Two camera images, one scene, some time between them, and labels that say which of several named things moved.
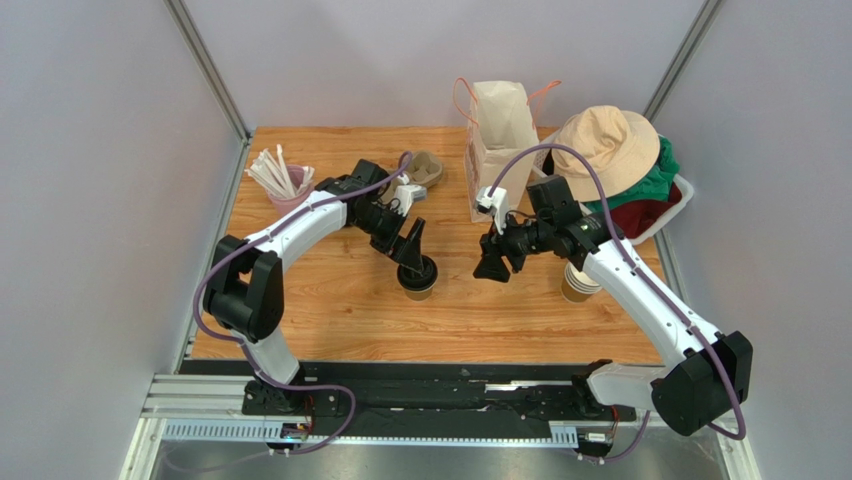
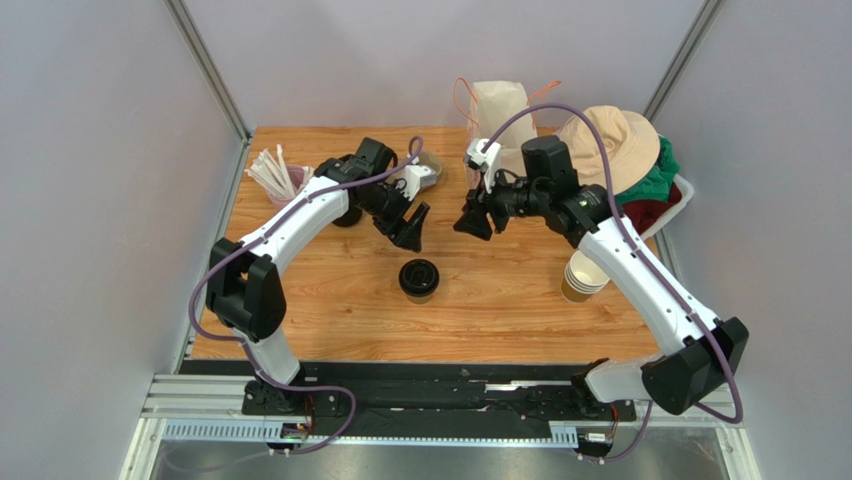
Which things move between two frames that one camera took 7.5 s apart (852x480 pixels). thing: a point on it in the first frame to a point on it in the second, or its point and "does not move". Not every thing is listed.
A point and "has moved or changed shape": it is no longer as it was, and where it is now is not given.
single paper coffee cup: x=419 y=295 has moved or changed shape
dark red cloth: x=634 y=218 does not move
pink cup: x=284 y=206 does not move
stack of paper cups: x=577 y=287 does not move
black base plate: x=399 y=400 does not move
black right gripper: x=501 y=247 to x=492 y=211
